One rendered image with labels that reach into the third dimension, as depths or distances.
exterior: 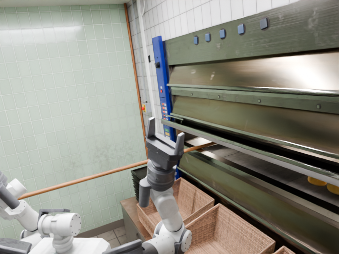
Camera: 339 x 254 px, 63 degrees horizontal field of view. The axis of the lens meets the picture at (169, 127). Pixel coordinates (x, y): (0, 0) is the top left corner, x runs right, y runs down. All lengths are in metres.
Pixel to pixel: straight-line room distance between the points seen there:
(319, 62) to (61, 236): 1.17
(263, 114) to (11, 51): 2.43
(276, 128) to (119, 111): 2.12
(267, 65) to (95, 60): 2.10
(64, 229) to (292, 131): 1.08
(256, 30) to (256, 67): 0.19
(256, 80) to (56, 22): 2.23
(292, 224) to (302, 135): 0.51
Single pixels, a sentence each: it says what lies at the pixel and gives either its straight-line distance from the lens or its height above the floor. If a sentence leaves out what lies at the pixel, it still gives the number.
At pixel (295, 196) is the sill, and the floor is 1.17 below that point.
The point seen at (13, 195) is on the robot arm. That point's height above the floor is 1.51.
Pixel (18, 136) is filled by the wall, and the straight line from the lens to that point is 3.19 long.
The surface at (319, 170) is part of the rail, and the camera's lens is 1.24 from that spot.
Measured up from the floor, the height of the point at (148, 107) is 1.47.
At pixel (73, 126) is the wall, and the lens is 3.19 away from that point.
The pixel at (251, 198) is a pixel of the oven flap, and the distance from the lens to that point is 1.87.
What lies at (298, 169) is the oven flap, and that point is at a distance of 1.30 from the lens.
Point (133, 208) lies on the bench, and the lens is 2.82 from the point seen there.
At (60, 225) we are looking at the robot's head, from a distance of 0.91.
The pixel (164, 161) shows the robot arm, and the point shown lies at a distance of 0.78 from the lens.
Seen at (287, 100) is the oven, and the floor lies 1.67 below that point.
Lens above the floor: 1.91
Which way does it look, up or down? 13 degrees down
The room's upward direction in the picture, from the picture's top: 7 degrees counter-clockwise
